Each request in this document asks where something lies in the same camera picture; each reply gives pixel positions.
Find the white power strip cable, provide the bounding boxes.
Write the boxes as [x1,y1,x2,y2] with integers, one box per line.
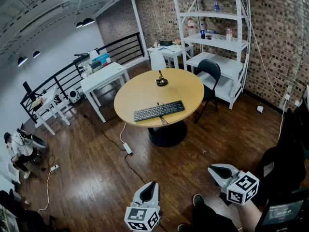
[119,122,127,145]
[38,170,53,214]

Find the white round speaker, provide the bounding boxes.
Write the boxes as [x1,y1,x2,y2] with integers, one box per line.
[68,87,82,104]

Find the white rectangular table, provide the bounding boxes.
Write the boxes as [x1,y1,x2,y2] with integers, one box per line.
[80,61,130,123]

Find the white steel column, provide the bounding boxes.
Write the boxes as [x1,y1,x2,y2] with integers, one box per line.
[129,0,149,60]

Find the black tablet screen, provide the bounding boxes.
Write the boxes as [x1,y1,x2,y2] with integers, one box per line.
[255,197,305,232]

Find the black metal railing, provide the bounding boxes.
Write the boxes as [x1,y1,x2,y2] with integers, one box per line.
[20,32,145,124]

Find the black office chair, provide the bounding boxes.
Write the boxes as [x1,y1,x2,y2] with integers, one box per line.
[257,107,309,196]

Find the grey stool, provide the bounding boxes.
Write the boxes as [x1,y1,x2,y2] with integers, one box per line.
[31,134,48,150]

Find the black keyboard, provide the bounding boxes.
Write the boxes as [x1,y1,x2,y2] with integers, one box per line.
[134,100,186,122]

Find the thin black cable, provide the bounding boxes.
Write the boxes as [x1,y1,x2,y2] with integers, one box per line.
[156,101,169,128]

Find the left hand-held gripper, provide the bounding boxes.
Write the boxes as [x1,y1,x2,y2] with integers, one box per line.
[124,181,161,232]

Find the white table lamp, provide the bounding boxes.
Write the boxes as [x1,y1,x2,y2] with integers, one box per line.
[88,49,100,61]

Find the round wooden table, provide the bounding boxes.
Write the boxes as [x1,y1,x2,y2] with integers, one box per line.
[113,68,205,148]

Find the white metal shelving unit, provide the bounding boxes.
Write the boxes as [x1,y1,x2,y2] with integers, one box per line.
[170,0,252,110]

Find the tan cardboard box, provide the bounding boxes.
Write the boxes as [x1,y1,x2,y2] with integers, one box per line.
[31,97,47,109]

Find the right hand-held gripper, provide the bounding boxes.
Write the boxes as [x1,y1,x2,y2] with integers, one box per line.
[208,163,260,206]

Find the person's right forearm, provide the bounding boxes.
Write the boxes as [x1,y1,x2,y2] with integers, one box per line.
[235,198,263,232]

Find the low white table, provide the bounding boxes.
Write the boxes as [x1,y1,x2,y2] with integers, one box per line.
[33,86,71,136]

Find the large clear bottle red label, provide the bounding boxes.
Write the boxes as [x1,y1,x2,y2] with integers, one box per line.
[187,17,196,37]

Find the small white square table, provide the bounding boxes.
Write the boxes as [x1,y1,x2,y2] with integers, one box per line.
[147,43,194,70]

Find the white wall cable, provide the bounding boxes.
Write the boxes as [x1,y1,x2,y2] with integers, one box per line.
[241,0,290,140]

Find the person's black trousers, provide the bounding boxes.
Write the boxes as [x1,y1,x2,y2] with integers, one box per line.
[178,202,242,232]

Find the brass desk lamp black base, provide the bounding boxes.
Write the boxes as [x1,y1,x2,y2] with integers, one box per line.
[155,70,169,87]

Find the grey box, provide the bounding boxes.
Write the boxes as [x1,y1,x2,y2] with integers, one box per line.
[91,60,104,73]

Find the black folding chair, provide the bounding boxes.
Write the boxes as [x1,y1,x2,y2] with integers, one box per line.
[194,58,222,125]

